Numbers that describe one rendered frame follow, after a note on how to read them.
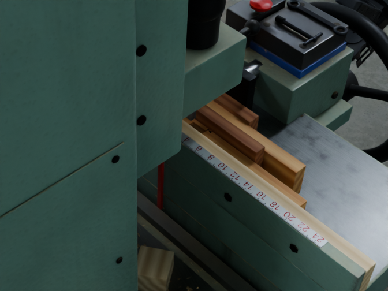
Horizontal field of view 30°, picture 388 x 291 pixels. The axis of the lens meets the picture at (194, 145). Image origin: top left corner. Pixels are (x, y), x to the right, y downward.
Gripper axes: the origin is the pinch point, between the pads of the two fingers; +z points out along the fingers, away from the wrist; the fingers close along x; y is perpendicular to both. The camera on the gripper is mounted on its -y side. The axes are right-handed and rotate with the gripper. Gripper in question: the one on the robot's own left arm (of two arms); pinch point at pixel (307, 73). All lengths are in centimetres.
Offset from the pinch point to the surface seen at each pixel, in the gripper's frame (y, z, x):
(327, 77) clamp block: -27.5, 7.0, -15.4
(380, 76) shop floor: 114, -48, 32
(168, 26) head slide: -63, 23, -16
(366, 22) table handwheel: -21.8, -4.8, -11.4
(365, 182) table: -28.3, 15.5, -29.3
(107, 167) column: -62, 36, -21
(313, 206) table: -32.1, 22.5, -27.8
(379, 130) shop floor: 103, -29, 15
